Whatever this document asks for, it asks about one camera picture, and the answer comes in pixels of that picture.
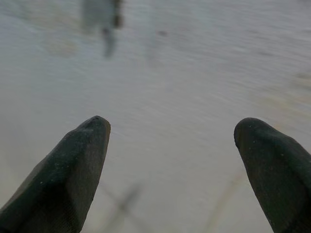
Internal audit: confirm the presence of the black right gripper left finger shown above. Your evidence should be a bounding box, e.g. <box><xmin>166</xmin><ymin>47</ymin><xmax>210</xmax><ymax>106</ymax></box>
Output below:
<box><xmin>0</xmin><ymin>116</ymin><xmax>111</xmax><ymax>233</ymax></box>

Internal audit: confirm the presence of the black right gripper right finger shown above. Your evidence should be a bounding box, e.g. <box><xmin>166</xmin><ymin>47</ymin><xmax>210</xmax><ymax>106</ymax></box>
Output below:
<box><xmin>234</xmin><ymin>117</ymin><xmax>311</xmax><ymax>233</ymax></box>

